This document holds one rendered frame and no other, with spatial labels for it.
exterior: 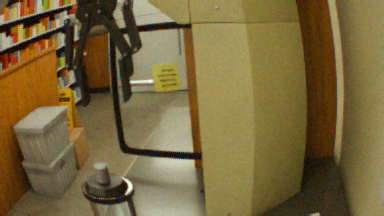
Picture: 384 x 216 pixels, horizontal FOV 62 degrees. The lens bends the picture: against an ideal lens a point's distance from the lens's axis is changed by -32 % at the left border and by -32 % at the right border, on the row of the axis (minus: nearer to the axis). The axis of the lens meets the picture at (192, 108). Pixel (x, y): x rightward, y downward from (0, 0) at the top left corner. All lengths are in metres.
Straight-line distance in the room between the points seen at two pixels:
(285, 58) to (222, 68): 0.16
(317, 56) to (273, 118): 0.38
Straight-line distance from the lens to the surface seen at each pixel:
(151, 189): 1.24
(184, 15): 0.88
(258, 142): 0.93
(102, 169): 0.73
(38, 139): 3.09
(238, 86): 0.89
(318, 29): 1.25
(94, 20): 0.69
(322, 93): 1.29
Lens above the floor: 1.49
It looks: 16 degrees down
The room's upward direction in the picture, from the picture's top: 5 degrees counter-clockwise
